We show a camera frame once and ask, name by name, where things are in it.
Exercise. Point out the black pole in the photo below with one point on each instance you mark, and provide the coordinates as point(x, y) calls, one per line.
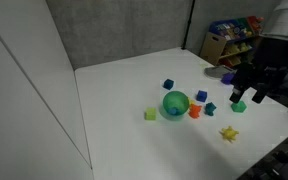
point(183, 46)

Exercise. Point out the grey plate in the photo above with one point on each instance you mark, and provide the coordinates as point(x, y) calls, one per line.
point(217, 71)

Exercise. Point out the toy storage shelf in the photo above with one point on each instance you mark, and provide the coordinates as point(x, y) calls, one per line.
point(231, 42)

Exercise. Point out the black keyboard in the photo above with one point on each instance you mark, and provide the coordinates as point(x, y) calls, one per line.
point(273, 166)

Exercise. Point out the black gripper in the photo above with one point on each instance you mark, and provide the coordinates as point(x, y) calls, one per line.
point(267, 70)

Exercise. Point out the dark blue far cube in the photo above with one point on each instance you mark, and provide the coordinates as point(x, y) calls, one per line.
point(168, 84)

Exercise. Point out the yellow bear toy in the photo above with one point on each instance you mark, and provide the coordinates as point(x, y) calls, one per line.
point(191, 101)

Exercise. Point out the lime green cube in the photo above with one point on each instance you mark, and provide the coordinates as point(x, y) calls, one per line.
point(150, 113)

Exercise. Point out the yellow spiky star toy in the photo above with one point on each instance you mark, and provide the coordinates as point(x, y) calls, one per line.
point(229, 134)

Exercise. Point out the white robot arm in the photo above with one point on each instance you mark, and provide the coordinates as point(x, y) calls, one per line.
point(277, 26)

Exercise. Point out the green translucent bowl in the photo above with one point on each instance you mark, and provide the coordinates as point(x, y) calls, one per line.
point(176, 99)

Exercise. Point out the purple toy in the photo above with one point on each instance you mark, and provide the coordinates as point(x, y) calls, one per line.
point(226, 79)

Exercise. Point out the teal animal toy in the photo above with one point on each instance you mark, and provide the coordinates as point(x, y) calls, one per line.
point(210, 108)

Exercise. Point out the orange bear toy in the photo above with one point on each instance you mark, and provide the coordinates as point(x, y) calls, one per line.
point(194, 111)

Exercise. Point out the blue cube near bowl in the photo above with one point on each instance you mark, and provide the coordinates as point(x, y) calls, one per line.
point(201, 96)

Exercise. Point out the light blue toy in bowl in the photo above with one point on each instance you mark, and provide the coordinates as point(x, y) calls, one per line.
point(173, 111)

